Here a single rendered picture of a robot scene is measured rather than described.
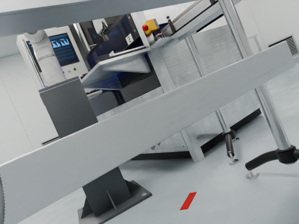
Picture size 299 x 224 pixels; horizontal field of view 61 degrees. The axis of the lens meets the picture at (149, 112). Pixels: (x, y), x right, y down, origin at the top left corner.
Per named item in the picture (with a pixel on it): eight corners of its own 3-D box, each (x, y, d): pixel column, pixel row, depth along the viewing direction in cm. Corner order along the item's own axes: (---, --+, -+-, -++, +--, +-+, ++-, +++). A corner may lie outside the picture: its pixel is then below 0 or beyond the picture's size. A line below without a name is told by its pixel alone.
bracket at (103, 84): (121, 89, 228) (115, 75, 227) (122, 88, 225) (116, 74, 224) (87, 102, 210) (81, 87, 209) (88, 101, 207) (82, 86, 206)
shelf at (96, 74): (119, 76, 238) (118, 74, 238) (158, 47, 179) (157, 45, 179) (71, 92, 213) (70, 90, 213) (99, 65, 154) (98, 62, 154)
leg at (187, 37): (229, 138, 176) (187, 36, 173) (240, 137, 169) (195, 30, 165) (221, 143, 172) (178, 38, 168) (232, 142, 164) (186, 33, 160)
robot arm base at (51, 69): (43, 89, 153) (30, 60, 152) (46, 93, 171) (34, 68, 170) (73, 78, 158) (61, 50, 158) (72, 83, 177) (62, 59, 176)
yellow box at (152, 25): (154, 33, 175) (150, 23, 175) (159, 28, 169) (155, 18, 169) (145, 34, 171) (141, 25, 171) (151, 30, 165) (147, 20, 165)
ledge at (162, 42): (166, 44, 181) (165, 42, 181) (177, 37, 170) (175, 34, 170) (151, 49, 173) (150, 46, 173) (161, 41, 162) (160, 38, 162)
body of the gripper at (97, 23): (103, 11, 168) (110, 26, 168) (98, 18, 176) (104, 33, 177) (93, 12, 164) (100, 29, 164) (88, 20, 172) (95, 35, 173)
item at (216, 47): (154, 133, 406) (132, 83, 401) (271, 111, 231) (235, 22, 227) (99, 162, 353) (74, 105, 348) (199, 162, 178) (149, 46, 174)
